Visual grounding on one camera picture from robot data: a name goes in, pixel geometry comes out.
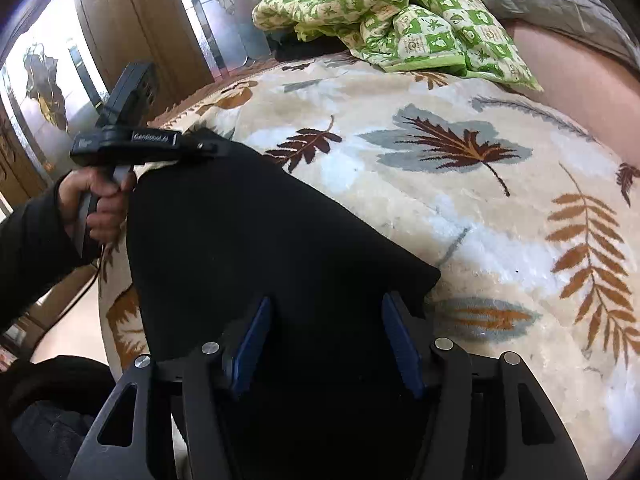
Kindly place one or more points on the black pants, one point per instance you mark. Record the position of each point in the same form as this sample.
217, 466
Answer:
275, 240

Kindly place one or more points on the mirrored wooden wardrobe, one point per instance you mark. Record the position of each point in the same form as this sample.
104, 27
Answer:
150, 20

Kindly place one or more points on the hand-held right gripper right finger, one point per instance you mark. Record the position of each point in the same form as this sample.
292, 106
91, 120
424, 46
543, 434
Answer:
402, 345

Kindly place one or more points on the person's left hand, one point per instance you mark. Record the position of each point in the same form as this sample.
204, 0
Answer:
100, 220

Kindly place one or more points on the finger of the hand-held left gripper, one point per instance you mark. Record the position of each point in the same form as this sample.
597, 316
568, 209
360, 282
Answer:
200, 146

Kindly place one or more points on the dark cloth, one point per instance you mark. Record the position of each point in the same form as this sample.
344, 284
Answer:
300, 50

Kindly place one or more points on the green patterned quilt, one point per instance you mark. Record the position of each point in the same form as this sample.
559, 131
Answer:
400, 25

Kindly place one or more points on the person's left forearm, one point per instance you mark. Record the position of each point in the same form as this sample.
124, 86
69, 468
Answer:
35, 250

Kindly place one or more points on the person's dark clothing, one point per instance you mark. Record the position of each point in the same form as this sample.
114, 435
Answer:
45, 410

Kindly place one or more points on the pink mattress cover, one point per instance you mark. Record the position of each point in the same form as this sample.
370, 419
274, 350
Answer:
575, 90

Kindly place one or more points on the leaf print fleece blanket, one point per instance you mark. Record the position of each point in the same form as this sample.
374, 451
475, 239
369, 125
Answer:
475, 220

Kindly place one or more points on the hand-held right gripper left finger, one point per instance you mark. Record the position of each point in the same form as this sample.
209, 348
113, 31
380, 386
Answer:
250, 350

